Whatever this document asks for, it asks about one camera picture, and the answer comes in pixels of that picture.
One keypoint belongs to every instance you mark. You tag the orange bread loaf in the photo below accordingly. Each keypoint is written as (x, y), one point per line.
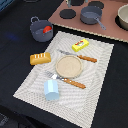
(40, 58)

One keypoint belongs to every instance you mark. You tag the yellow butter box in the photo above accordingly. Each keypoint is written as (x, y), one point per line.
(80, 45)

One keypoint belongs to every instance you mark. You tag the light blue cup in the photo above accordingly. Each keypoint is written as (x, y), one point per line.
(51, 90)

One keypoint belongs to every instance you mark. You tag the red tomato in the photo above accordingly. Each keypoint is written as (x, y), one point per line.
(47, 28)

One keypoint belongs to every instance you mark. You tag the round wooden plate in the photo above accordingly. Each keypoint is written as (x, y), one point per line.
(69, 66)

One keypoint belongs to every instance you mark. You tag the woven beige placemat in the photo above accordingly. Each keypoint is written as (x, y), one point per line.
(75, 107)

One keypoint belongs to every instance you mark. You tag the grey cooking pot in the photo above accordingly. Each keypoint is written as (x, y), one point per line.
(37, 27)

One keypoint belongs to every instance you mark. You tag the brown stove top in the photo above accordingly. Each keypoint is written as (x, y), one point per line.
(112, 31)

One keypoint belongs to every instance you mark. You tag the beige bowl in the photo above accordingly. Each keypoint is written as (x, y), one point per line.
(123, 16)

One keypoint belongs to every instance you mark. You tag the fork with orange handle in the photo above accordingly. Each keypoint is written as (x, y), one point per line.
(55, 76)

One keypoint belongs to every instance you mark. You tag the knife with orange handle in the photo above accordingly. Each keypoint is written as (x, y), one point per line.
(79, 56)

